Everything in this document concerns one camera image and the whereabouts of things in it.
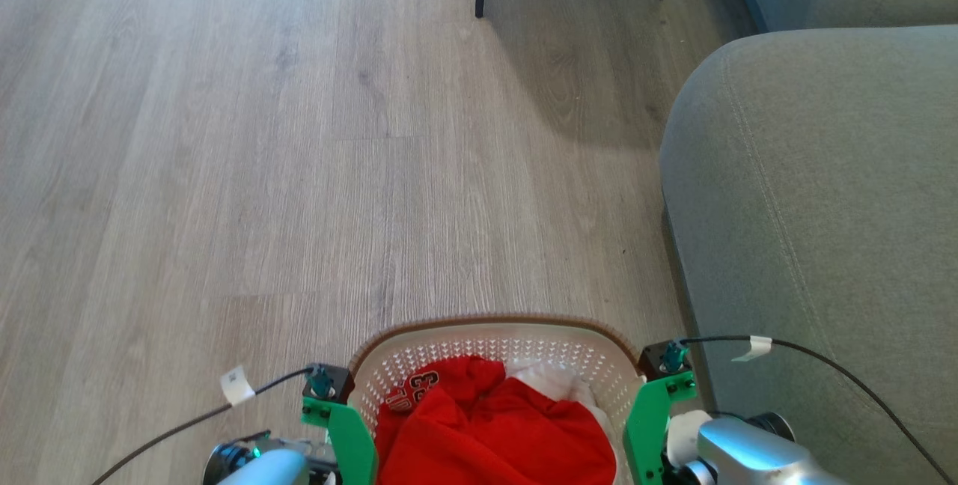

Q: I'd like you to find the white garment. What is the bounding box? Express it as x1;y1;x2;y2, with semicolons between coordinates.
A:
506;359;616;463

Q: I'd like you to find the white laundry basket brown rim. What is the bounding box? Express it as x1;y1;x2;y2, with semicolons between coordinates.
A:
347;313;649;485

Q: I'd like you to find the grey fabric sofa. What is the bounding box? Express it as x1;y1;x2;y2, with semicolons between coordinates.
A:
659;24;958;485

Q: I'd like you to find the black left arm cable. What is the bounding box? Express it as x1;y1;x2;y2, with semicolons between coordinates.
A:
90;365;317;485

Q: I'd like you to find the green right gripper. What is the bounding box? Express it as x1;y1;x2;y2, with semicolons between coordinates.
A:
622;341;698;485

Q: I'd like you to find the red jersey garment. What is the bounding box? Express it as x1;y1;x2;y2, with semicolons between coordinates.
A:
374;355;617;485

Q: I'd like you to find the white paper cable tag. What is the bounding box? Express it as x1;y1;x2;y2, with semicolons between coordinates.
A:
220;365;257;406
732;335;772;362

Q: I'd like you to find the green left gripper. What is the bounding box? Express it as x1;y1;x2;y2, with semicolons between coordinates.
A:
301;364;379;485

